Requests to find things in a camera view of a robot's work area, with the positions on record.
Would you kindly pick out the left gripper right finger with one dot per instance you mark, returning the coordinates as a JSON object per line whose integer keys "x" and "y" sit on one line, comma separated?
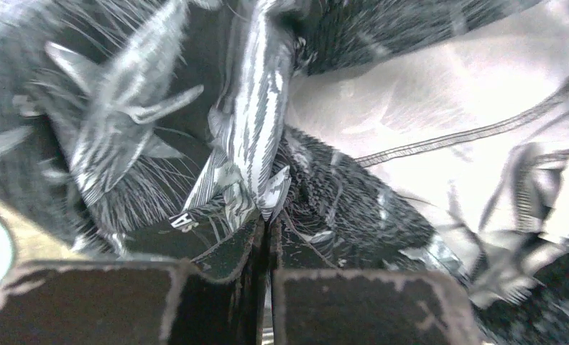
{"x": 313, "y": 302}

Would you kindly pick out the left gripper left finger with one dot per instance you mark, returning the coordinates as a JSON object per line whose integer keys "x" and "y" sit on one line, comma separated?
{"x": 215, "y": 300}

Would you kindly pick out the dark leaf print shorts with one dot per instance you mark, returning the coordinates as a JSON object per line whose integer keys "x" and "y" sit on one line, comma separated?
{"x": 394, "y": 135}

